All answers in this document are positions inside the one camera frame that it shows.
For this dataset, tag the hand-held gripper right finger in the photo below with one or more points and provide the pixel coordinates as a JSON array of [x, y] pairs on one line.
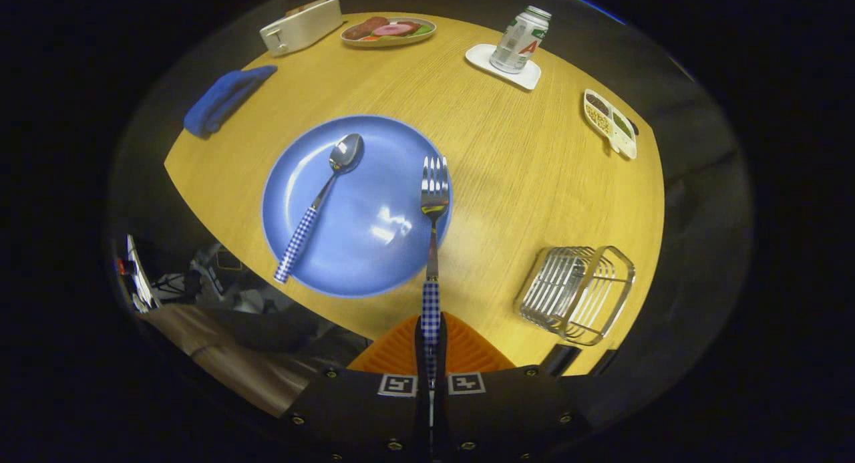
[[507, 409]]

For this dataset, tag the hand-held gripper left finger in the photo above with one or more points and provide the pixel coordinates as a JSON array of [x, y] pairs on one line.
[[361, 409]]

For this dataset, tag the person's beige trousers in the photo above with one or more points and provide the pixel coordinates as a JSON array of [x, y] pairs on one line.
[[234, 369]]

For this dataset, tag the blue round plate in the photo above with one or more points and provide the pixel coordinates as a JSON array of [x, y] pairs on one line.
[[374, 216]]

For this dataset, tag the laptop with colourful screen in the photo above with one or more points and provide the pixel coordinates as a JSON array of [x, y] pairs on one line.
[[139, 276]]

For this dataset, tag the white divided snack dish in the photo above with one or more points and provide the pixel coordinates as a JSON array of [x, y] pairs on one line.
[[604, 119]]

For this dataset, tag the folded blue cloth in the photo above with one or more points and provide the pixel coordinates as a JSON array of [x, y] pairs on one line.
[[224, 99]]

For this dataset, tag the white square coaster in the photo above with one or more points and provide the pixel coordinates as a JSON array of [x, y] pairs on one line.
[[482, 55]]

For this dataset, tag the white drink bottle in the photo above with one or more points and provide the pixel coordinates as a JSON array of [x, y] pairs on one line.
[[518, 42]]

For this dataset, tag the plate of sliced meat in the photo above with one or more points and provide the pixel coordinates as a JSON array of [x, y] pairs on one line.
[[391, 30]]

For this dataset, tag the white toaster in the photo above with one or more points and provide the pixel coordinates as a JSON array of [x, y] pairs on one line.
[[304, 27]]

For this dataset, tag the toast slice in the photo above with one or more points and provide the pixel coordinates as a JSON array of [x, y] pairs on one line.
[[306, 7]]

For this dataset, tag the black table bracket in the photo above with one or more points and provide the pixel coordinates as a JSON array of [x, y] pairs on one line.
[[560, 359], [602, 361]]

